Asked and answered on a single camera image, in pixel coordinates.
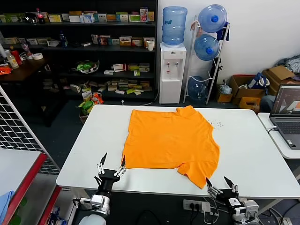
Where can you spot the orange snack bag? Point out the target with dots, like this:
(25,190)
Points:
(98,98)

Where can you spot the pink cloth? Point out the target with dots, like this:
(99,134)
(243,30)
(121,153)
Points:
(193,25)

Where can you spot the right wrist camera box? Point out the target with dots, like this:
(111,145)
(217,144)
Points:
(250,208)

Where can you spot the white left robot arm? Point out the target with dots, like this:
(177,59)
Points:
(91,219)

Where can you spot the light blue cloth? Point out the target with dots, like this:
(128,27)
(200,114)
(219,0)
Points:
(5,204)

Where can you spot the green snack bag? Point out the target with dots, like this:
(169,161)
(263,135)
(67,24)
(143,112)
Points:
(85,106)

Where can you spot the clothes pile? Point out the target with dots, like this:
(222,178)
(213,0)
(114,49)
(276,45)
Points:
(291,63)

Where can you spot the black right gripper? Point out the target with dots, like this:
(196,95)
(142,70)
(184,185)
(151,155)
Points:
(226,195)

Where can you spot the white tape roll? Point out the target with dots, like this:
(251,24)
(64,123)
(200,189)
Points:
(37,56)

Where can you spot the dark wooden table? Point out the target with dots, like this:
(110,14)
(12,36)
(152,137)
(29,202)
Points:
(25,70)

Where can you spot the white paper cup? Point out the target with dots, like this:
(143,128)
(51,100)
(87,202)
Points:
(150,45)

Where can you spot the white metal jug rack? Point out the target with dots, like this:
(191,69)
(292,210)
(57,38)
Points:
(212,86)

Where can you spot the red can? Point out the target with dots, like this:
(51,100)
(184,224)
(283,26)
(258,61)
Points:
(17,57)

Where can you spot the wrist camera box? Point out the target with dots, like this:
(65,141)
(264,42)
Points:
(100,202)
(250,208)

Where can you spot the blue white medicine box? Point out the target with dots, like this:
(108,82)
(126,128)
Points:
(87,18)

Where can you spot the grey laptop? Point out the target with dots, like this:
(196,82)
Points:
(287,126)

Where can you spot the large open cardboard box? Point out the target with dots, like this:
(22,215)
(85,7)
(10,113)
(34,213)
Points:
(236,90)

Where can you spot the small orange cardboard box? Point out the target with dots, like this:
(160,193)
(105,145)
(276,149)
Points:
(249,104)

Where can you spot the cola bottle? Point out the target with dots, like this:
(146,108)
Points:
(40,16)

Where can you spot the white work table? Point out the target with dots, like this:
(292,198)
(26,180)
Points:
(105,140)

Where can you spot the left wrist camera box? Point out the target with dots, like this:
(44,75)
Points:
(100,202)

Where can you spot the orange t-shirt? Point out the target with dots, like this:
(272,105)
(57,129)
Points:
(168,140)

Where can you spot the black tripod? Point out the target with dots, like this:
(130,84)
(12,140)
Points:
(216,70)

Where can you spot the small cardboard box with bag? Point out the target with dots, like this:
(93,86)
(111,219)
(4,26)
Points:
(225,95)

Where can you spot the green white medicine box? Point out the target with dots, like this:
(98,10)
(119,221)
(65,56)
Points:
(122,17)
(134,18)

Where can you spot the blue white bag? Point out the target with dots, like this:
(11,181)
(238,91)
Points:
(256,80)

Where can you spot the blue plastic bottle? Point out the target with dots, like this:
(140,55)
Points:
(62,39)

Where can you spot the white flat box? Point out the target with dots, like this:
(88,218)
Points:
(109,72)

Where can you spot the white charger adapter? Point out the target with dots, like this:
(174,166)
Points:
(206,207)

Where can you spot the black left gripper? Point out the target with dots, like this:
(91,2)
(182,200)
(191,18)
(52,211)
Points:
(107,179)

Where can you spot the yellow green medicine box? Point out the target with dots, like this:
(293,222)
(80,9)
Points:
(55,18)

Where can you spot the person's leg in jeans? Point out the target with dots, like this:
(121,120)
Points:
(267,103)

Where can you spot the green snack basket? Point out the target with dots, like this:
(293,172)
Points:
(85,66)

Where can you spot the shiny black bowl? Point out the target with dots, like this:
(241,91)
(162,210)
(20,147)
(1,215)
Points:
(31,17)

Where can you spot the white side table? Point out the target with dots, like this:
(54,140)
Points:
(281,150)

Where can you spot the yellow white medicine box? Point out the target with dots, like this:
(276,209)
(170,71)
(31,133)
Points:
(125,41)

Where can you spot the orange package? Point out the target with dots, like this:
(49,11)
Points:
(5,70)

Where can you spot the white water dispenser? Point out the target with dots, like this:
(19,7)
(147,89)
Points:
(170,77)

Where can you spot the white power strip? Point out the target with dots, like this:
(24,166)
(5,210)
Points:
(191,205)

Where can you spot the pink tall box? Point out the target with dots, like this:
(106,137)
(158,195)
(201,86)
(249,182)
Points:
(144,14)

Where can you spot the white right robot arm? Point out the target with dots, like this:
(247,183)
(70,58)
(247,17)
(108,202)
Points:
(239,219)

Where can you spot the black shelf unit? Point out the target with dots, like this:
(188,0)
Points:
(70,32)

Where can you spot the cardboard box with flaps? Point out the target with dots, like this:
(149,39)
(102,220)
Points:
(280,73)

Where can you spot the orange juice bottle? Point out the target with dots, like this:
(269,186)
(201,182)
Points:
(12,61)

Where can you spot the red framed cart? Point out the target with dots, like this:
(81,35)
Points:
(32,174)

